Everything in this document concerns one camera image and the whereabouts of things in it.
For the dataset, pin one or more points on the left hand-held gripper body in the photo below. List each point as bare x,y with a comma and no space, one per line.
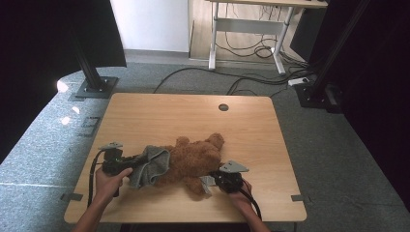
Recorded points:
114,162

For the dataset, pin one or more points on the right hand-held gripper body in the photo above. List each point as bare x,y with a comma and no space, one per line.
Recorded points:
229,180

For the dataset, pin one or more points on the grey speckled towel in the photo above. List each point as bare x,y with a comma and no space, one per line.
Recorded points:
154,161

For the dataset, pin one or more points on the brown teddy bear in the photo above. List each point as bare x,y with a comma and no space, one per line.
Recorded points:
193,161

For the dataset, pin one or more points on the person's right hand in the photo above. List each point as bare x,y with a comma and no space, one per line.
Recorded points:
241,198

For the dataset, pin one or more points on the person's left hand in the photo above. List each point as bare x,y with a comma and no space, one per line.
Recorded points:
108,185

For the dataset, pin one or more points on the grey table foot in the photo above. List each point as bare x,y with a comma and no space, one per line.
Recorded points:
71,197
298,197

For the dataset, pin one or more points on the black metal stand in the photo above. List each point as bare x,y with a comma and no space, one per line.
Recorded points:
328,58
90,69

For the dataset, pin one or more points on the white power strip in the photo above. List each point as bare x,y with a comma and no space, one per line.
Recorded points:
298,81

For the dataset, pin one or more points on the dark curtain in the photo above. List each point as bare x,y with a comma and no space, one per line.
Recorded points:
380,80
38,48

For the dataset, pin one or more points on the white desk frame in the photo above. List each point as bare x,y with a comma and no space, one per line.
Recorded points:
246,25

